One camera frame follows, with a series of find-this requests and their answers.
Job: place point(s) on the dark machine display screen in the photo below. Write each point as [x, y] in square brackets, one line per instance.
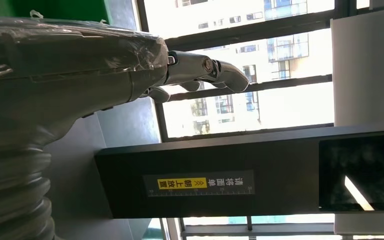
[354, 165]

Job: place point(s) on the green conveyor belt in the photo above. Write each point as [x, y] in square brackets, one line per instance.
[154, 232]

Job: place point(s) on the apartment building outside window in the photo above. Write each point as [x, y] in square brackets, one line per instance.
[288, 49]

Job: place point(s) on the black inbound scanner machine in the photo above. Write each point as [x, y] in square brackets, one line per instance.
[278, 159]

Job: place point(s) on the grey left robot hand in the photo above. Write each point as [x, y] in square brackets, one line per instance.
[62, 73]

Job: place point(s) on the yellow black warning label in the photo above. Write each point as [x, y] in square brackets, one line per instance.
[182, 183]

